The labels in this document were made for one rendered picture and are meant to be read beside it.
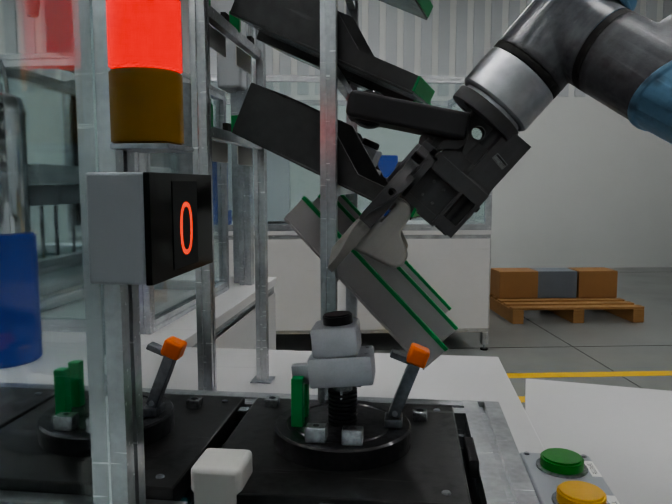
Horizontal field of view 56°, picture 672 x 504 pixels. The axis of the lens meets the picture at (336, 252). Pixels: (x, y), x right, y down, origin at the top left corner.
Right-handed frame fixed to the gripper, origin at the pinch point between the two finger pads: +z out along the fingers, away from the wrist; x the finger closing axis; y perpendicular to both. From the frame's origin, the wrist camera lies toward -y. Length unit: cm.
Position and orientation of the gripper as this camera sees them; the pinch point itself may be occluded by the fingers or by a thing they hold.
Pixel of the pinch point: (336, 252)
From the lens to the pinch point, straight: 62.9
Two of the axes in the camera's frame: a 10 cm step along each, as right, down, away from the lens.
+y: 7.5, 6.6, -0.1
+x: 1.2, -1.1, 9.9
